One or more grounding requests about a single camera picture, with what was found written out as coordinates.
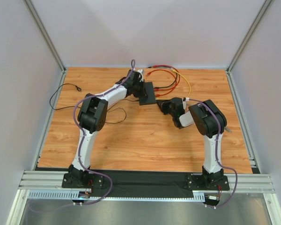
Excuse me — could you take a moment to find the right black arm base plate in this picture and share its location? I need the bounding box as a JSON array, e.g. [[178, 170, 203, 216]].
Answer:
[[186, 173, 230, 191]]

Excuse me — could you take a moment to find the right aluminium frame post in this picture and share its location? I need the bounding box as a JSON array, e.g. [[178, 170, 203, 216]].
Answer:
[[226, 0, 274, 74]]

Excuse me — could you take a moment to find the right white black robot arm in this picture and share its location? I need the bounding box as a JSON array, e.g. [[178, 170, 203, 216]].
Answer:
[[156, 97, 227, 183]]

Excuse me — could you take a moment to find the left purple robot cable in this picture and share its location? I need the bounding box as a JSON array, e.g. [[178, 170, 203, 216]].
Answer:
[[28, 59, 137, 213]]

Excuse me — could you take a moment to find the thin black power cable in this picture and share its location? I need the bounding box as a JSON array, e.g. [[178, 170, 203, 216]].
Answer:
[[49, 83, 141, 124]]

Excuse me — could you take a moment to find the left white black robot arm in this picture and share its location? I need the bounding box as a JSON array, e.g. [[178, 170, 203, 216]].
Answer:
[[69, 68, 148, 173]]

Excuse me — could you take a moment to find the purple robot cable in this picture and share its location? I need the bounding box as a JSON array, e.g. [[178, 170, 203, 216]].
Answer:
[[186, 96, 239, 210], [28, 59, 137, 213]]

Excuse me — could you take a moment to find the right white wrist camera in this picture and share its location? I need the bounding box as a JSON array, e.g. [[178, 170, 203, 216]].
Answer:
[[182, 97, 190, 106]]

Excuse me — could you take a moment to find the yellow ethernet cable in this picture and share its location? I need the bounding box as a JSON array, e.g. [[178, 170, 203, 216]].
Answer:
[[170, 68, 193, 97]]

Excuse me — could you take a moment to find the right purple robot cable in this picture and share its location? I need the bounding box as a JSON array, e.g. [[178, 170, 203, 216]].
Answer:
[[186, 96, 239, 210]]

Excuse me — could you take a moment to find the front aluminium rail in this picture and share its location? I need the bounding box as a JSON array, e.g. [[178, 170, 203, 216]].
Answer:
[[19, 171, 275, 194]]

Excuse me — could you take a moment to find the aluminium frame post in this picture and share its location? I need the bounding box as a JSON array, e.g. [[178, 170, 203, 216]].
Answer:
[[226, 0, 274, 74], [22, 0, 67, 72]]

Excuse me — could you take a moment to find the red ethernet cable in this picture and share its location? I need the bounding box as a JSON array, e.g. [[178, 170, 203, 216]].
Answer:
[[152, 64, 180, 93]]

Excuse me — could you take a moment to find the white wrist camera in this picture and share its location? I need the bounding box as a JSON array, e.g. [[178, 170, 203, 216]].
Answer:
[[136, 69, 144, 82], [182, 97, 190, 106]]

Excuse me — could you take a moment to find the black network switch box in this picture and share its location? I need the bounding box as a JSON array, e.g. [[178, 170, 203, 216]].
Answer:
[[138, 82, 156, 105]]

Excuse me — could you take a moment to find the black cloth strip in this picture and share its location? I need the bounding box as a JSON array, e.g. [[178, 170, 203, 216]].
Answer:
[[35, 166, 263, 198]]

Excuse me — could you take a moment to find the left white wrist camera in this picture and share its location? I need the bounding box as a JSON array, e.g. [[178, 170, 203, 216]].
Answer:
[[136, 69, 144, 82]]

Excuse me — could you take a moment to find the grey slotted cable duct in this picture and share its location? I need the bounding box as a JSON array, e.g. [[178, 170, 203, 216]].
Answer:
[[28, 190, 205, 202]]

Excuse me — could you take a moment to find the left aluminium frame post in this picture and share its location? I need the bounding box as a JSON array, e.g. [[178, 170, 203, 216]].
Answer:
[[22, 0, 67, 72]]

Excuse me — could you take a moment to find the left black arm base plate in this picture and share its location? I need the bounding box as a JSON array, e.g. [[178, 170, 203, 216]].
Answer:
[[61, 172, 104, 189]]

